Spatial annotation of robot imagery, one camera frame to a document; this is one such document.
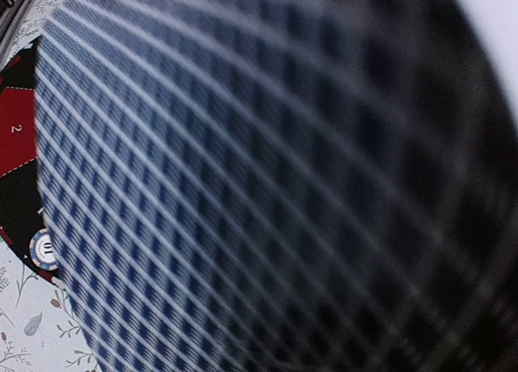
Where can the blurred blue card being passed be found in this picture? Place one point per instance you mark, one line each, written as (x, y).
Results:
(279, 185)

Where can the blue white ten chip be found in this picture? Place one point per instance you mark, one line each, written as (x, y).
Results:
(41, 250)

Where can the round red black poker mat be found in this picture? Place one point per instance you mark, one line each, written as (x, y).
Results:
(21, 205)

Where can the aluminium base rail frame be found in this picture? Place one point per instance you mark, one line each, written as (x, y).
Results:
(13, 13)

